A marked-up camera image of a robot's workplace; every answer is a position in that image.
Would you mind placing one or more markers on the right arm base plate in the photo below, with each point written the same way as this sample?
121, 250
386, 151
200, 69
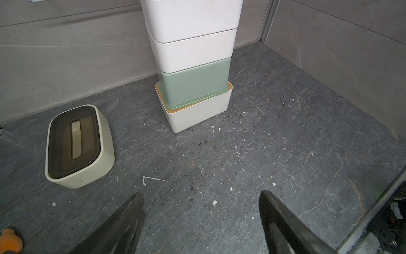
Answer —
389, 225

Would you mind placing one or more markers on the aluminium mounting rail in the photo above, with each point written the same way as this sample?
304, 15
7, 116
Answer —
356, 233

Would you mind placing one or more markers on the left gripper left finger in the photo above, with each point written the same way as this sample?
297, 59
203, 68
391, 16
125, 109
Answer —
120, 233

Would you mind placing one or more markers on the orange toy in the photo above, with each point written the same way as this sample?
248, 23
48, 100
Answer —
10, 241

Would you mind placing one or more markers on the white box grey-blue lid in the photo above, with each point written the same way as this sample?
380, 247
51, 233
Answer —
182, 44

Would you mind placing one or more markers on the large white bamboo-lid tissue box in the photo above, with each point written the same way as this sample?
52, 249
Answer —
188, 116

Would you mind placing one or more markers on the green square tissue box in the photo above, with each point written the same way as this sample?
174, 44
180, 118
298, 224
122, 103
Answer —
193, 85

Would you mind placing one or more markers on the bamboo-lid tissue box front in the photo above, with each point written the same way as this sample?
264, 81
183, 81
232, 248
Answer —
190, 17

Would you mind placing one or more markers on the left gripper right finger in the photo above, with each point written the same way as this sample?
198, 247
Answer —
284, 232

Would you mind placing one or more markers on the cream box dark lid back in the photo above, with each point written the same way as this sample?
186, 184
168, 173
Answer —
80, 147

